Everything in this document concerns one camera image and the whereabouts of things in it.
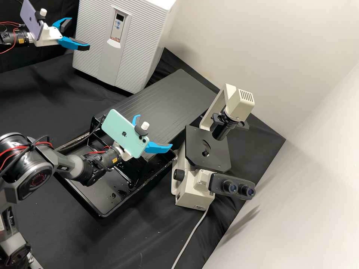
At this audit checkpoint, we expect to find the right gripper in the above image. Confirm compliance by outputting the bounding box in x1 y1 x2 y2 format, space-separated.
113 114 174 162

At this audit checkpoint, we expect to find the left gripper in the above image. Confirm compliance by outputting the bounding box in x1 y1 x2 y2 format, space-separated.
31 17 90 52

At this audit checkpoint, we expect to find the incubator door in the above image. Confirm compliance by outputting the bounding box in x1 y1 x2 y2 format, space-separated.
72 0 166 95

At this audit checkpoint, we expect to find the white incubator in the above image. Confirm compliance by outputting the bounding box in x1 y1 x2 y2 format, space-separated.
132 0 178 95

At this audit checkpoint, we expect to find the black platform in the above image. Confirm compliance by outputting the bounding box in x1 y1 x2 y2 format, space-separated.
95 69 221 151

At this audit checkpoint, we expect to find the cream microscope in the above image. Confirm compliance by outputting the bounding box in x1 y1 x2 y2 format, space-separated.
171 83 256 208

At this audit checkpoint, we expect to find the black tray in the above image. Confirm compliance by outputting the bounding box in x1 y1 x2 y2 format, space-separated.
55 115 178 219

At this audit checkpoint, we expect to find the right wrist camera phone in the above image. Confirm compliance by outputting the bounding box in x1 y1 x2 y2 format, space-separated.
100 108 151 160

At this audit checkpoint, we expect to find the wrist camera phone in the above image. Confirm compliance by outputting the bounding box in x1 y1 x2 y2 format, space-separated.
100 108 151 160
20 0 48 40

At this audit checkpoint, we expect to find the left wrist camera phone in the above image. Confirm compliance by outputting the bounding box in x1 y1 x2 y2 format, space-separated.
20 0 48 40

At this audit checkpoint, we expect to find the grey cable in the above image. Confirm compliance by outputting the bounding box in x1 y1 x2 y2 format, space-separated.
170 207 210 269

